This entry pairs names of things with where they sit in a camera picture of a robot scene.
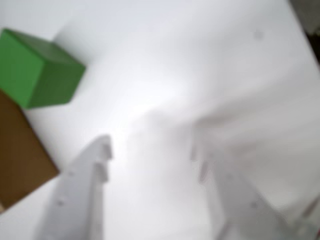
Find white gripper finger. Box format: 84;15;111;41
191;138;303;240
36;134;114;240

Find green cube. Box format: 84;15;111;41
0;27;87;110

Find brown cardboard box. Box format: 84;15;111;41
0;88;60;214

